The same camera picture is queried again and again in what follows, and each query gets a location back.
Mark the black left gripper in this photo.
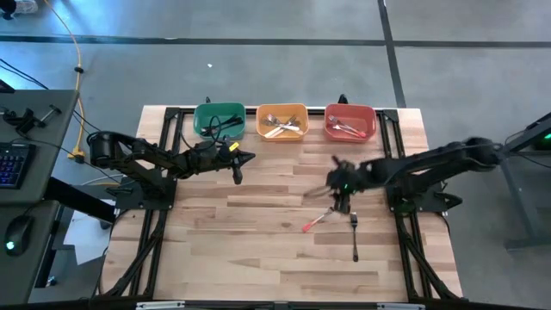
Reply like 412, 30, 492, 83
189, 136, 257, 186

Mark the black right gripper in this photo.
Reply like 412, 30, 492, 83
325, 154, 374, 215

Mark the black-handled fork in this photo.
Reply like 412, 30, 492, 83
205, 118, 245, 133
350, 211, 360, 264

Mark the white-handled metal fork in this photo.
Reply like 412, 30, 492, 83
266, 114, 302, 132
263, 115, 299, 139

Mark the slim silver metal utensil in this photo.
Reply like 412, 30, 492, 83
262, 118, 298, 128

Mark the orange-red handled metal fork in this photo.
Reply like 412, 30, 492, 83
300, 207, 336, 234
328, 115, 368, 139
333, 124, 362, 139

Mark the teal green plastic bin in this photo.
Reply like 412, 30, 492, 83
192, 101, 247, 141

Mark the yellow plastic bin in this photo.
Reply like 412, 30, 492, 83
256, 102, 311, 143

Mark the orange-red plastic bin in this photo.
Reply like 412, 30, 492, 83
323, 102, 378, 144

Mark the black desk leg beam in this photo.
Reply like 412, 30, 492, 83
42, 176, 117, 224

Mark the black clamp stand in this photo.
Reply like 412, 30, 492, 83
2, 104, 64, 135

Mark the black backlit keyboard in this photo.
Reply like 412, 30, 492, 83
0, 142, 38, 190

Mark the black computer mouse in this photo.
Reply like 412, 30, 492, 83
3, 214, 35, 258

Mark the dark grey side desk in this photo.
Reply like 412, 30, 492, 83
0, 200, 61, 307

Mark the person's shoe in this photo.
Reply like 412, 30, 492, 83
0, 0, 40, 21

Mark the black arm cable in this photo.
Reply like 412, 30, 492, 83
178, 112, 233, 152

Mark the black aluminium table frame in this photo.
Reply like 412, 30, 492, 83
97, 105, 464, 302

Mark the silver metal bracket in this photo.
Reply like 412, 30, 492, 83
376, 302, 426, 310
135, 301, 187, 310

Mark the yellow cable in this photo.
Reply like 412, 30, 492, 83
41, 0, 87, 164

